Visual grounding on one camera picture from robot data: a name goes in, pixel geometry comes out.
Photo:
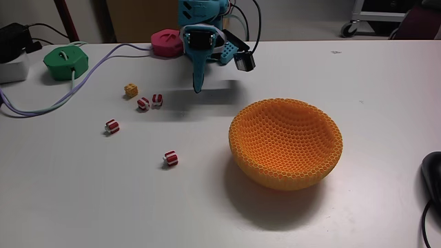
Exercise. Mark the red white striped cube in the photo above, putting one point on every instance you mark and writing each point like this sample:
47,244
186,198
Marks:
143,103
171,158
112,126
157,100

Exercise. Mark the yellow brick cube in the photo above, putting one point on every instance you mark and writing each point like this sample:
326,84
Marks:
131,91

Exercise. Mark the yellow honeycomb basket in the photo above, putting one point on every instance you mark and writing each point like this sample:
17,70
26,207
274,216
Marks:
286,137

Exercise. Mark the pink octagonal box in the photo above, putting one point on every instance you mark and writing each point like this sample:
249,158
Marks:
165,43

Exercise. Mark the brown wooden cabinet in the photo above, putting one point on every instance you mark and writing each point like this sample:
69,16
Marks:
141,20

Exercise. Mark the green octagonal box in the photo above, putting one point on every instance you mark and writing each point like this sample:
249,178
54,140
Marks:
65,63

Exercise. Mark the red pole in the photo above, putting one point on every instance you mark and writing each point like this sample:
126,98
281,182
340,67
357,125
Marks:
67,20

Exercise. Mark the grey wheeled cart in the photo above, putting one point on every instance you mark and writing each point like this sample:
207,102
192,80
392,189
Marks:
375,15

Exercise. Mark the white box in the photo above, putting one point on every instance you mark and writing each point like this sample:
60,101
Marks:
13,70

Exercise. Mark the black power adapter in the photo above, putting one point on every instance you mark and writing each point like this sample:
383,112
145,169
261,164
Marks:
13,39

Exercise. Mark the dark maroon chair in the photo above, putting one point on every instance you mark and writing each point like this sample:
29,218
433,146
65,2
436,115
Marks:
418,22

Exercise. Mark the black computer mouse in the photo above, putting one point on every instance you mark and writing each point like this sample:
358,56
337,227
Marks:
433,175

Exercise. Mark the black camera box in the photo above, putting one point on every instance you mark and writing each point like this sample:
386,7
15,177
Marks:
245,61

